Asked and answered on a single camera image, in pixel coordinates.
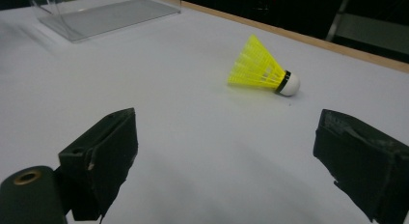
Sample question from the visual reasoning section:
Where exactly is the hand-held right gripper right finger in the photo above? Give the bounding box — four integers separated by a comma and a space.
313, 108, 409, 224

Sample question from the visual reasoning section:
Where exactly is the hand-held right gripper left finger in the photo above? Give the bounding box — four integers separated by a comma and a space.
58, 107, 139, 222

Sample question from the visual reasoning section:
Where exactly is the yellow plastic shuttlecock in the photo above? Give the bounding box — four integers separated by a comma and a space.
227, 34, 302, 98

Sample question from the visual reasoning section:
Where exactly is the clear acrylic box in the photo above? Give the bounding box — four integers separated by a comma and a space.
25, 0, 182, 43

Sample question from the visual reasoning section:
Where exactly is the metal stand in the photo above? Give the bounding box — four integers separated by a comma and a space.
325, 0, 409, 56

